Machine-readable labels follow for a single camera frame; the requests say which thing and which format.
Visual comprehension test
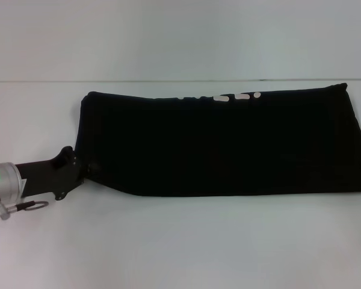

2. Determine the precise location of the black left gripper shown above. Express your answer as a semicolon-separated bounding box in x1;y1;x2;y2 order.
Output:
14;146;101;201

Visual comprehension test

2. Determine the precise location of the black shirt with FREE print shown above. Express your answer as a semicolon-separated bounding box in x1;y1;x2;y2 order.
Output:
72;82;361;199

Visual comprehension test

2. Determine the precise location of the thin dark arm cable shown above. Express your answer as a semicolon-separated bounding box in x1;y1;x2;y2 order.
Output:
13;200;50;211

